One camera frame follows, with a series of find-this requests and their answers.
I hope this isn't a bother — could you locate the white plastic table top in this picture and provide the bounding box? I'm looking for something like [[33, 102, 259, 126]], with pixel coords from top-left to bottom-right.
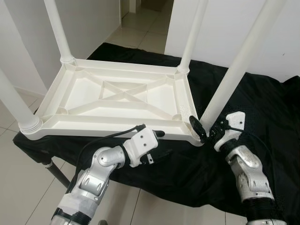
[[19, 59, 204, 146]]

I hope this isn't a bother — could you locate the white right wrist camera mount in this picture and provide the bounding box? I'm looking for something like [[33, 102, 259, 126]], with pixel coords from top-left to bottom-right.
[[214, 112, 247, 151]]

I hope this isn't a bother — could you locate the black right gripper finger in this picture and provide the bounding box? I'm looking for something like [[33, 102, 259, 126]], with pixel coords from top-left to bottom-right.
[[189, 116, 208, 143]]

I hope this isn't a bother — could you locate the black metal table leg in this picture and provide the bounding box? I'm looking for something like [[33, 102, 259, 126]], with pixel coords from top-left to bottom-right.
[[45, 162, 71, 188]]

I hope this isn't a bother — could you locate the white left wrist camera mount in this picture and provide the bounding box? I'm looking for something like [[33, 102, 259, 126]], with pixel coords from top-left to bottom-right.
[[124, 127, 159, 167]]

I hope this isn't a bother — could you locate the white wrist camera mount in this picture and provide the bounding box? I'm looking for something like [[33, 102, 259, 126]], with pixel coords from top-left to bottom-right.
[[214, 112, 247, 151], [124, 127, 159, 167]]

